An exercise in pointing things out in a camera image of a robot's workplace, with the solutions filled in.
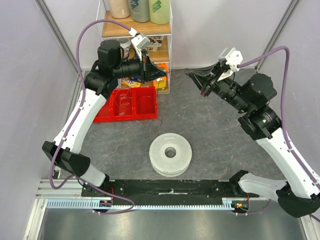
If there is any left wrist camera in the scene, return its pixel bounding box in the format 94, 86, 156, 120
131, 33, 150, 51

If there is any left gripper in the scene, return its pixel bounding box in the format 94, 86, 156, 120
112, 49, 166, 85

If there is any white pudding cup pack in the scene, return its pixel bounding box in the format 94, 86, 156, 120
146, 35, 164, 52

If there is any white paper cup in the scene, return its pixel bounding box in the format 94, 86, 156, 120
120, 41, 132, 58

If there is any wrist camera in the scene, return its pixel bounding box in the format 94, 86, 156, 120
218, 47, 243, 73
131, 33, 150, 51

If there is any light green bottle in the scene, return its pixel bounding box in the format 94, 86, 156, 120
148, 0, 170, 25

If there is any white perforated spool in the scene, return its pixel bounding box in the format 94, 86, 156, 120
149, 133, 192, 177

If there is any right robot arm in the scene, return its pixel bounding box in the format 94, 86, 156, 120
186, 62, 320, 218

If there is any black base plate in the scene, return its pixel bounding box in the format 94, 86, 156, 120
81, 178, 260, 206

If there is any orange yellow sponge box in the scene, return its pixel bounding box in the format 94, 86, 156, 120
152, 63, 169, 91

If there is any grey cable duct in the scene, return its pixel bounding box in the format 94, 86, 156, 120
46, 199, 236, 211

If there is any grey green bottle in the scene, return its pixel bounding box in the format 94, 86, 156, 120
128, 0, 150, 23

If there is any thin brown cable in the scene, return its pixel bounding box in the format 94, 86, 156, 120
146, 69, 213, 146

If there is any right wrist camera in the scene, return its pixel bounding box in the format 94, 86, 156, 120
218, 47, 243, 73

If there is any beige bottle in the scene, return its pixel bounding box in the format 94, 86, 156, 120
108, 0, 131, 19

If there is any white wire wooden shelf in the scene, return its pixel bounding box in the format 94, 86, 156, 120
95, 0, 173, 95

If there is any thin red wire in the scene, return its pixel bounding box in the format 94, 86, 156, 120
112, 87, 133, 111

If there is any red compartment bin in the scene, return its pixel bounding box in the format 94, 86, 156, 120
93, 86, 158, 123

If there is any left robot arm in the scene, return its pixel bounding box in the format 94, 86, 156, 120
42, 35, 166, 197

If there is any yellow candy pack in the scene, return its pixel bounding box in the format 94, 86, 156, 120
121, 77, 141, 88

